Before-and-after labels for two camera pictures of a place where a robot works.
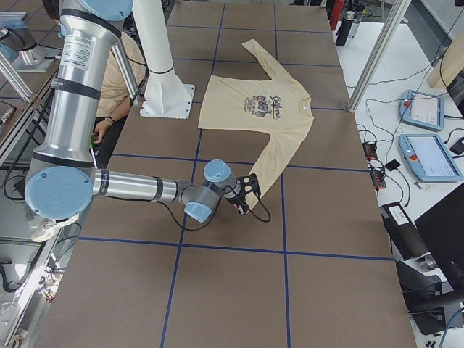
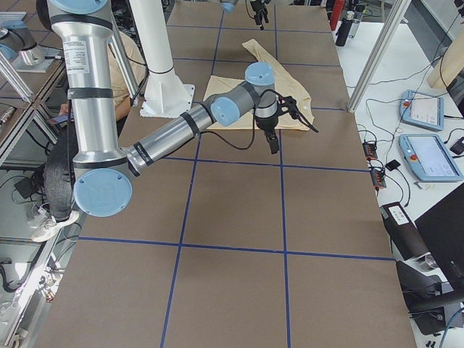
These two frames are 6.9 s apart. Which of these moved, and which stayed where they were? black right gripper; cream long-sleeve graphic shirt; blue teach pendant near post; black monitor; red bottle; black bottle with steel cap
Moved: black right gripper; cream long-sleeve graphic shirt
Stayed: black bottle with steel cap; black monitor; blue teach pendant near post; red bottle
